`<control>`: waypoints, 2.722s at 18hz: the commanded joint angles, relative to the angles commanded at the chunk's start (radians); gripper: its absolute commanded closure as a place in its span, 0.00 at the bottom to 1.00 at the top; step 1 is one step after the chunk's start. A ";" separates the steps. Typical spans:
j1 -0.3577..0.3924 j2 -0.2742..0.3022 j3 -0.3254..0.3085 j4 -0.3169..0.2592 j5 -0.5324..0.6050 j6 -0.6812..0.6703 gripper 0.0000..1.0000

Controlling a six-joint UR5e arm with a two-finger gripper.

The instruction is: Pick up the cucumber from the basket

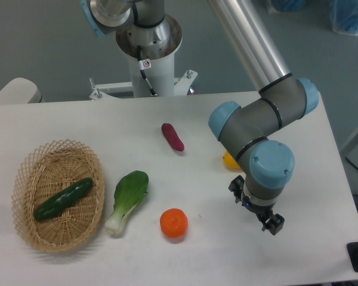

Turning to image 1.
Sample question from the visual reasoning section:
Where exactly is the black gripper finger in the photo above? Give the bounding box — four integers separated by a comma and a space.
257, 212, 285, 235
229, 175, 245, 204

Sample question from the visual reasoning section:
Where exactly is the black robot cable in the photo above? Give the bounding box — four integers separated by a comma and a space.
136, 45, 159, 97

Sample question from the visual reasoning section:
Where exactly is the white chair armrest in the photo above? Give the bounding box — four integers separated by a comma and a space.
0, 77, 44, 105

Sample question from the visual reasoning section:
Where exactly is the woven wicker basket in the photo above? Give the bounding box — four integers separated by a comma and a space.
12, 139, 104, 253

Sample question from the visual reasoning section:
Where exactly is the silver and grey robot arm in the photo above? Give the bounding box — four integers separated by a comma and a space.
81, 1, 319, 234

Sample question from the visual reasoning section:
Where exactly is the purple sweet potato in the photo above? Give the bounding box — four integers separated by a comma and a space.
161, 123, 185, 152

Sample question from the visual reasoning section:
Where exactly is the orange tangerine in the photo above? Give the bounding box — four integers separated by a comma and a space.
160, 208, 188, 238

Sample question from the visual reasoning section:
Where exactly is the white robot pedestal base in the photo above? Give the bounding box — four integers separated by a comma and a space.
89, 14, 198, 100

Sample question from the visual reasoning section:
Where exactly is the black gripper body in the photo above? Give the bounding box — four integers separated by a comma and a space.
241, 192, 275, 217

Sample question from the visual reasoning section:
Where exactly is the blue plastic bag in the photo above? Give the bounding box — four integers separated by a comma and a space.
329, 0, 358, 36

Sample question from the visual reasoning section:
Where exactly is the yellow lemon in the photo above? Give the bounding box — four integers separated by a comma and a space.
223, 151, 241, 170

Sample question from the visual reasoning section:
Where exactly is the green bok choy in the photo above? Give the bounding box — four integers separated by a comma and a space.
104, 170, 149, 236

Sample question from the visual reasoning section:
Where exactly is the green cucumber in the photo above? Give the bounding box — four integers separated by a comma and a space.
33, 178, 93, 222

